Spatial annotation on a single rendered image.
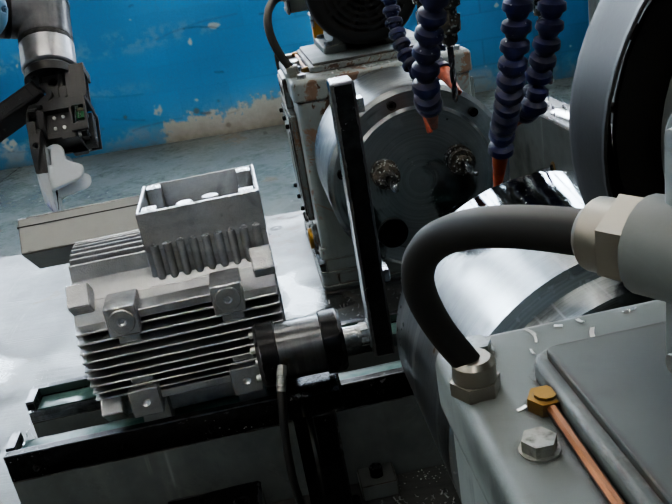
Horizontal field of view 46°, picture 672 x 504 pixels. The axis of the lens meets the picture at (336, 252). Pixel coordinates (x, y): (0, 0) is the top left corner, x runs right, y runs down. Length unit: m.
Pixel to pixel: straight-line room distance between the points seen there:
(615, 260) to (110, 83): 6.41
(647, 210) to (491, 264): 0.33
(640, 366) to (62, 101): 0.93
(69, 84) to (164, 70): 5.29
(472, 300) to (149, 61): 6.02
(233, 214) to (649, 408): 0.52
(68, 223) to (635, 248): 0.93
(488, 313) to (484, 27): 5.94
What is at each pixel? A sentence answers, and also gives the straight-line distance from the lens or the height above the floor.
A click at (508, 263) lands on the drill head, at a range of 0.52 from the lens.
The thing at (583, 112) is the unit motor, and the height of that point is 1.29.
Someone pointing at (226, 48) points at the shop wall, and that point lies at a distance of 6.37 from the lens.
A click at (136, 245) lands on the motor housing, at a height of 1.10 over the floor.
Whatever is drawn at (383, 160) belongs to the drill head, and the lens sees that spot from 1.04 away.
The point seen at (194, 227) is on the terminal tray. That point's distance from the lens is 0.78.
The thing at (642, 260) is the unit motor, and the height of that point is 1.28.
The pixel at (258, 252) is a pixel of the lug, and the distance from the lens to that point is 0.78.
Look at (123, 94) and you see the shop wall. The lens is 6.57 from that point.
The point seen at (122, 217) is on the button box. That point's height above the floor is 1.07.
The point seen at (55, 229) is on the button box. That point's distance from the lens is 1.08.
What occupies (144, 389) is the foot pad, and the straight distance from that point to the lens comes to 0.80.
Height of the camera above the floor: 1.36
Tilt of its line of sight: 22 degrees down
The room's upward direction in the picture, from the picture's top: 10 degrees counter-clockwise
